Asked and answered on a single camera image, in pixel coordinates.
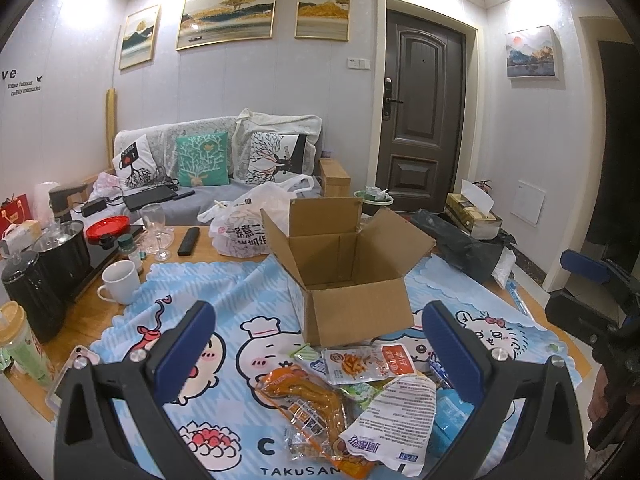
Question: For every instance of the wooden side box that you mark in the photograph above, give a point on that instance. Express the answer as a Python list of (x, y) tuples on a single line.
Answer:
[(335, 180)]

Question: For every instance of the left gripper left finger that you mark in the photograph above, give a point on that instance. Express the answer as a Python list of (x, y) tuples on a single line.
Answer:
[(89, 440)]

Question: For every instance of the black laptop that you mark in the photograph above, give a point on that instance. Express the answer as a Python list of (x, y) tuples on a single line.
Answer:
[(156, 194)]

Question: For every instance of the blue cartoon tablecloth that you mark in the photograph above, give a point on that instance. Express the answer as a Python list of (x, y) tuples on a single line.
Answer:
[(218, 413)]

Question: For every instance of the light switch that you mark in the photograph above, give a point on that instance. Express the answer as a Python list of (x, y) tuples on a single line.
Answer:
[(358, 64)]

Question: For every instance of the left mountain painting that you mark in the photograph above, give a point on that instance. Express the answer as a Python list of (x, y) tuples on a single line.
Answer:
[(138, 38)]

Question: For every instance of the pink smartphone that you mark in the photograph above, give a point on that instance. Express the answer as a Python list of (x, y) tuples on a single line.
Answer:
[(54, 396)]

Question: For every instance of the grey sofa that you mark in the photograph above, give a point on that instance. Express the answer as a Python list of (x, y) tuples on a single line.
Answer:
[(163, 145)]

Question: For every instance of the right mountain canvas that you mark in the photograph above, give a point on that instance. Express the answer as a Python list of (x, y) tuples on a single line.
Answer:
[(530, 53)]

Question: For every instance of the open cardboard box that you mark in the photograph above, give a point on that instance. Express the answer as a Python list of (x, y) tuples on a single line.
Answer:
[(347, 275)]

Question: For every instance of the white black tree cushion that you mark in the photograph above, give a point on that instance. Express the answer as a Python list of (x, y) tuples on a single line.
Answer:
[(274, 157)]

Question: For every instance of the white red print cushion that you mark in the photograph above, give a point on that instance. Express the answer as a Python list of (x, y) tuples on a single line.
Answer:
[(135, 166)]

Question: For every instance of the black plastic bag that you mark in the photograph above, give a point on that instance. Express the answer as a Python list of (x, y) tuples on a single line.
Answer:
[(480, 260)]

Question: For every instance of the green drink bottle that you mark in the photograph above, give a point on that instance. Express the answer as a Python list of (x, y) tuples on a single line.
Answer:
[(22, 345)]

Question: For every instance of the white ceramic mug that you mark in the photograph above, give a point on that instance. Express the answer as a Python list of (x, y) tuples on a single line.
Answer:
[(120, 283)]

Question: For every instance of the orange white chicken snack packet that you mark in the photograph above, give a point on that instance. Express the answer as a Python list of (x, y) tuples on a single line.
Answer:
[(356, 365)]

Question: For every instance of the tissue box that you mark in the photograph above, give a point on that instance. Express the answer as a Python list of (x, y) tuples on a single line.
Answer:
[(471, 211)]

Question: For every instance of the black pot with lid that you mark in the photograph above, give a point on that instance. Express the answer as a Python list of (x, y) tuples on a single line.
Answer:
[(64, 254)]

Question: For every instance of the black electric kettle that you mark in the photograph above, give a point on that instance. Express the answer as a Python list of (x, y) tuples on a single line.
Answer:
[(25, 282)]

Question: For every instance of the small spice bottle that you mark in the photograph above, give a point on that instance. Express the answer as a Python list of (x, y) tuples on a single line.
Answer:
[(129, 248)]

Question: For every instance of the red gift bag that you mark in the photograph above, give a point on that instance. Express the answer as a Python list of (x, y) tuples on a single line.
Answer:
[(14, 211)]

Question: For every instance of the white printed snack bag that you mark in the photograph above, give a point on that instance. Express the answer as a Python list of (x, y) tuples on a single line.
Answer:
[(396, 426)]

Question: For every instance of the green trash bin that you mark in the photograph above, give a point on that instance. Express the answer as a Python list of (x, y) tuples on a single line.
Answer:
[(373, 199)]

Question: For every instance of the dark brown door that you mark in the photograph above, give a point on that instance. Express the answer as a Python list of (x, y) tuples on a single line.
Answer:
[(422, 112)]

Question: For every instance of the orange clear snack packet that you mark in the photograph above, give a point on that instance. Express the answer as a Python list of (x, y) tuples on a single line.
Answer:
[(316, 413)]

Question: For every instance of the blue snack bag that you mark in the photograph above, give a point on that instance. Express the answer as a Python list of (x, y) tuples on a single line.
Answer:
[(451, 412)]

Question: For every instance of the black remote control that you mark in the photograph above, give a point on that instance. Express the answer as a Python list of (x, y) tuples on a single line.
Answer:
[(189, 241)]

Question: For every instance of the small golden tree painting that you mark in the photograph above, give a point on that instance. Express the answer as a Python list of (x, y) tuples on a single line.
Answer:
[(322, 20)]

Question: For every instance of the clear wine glass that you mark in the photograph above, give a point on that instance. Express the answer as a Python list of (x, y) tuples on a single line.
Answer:
[(154, 222)]

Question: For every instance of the red fire extinguisher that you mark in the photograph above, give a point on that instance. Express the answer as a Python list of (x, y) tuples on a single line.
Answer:
[(484, 185)]

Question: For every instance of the teal deer cushion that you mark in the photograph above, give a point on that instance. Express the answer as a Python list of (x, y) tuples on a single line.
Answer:
[(203, 159)]

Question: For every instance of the small green snack packet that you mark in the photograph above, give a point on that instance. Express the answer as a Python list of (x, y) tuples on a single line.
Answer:
[(310, 361)]

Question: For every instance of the white plastic shopping bag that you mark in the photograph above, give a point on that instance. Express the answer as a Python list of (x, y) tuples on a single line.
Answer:
[(235, 226)]

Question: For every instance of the wide landscape painting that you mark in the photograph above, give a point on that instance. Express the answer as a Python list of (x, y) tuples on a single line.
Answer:
[(205, 22)]

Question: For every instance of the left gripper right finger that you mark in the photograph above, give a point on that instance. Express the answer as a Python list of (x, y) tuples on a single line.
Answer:
[(547, 442)]

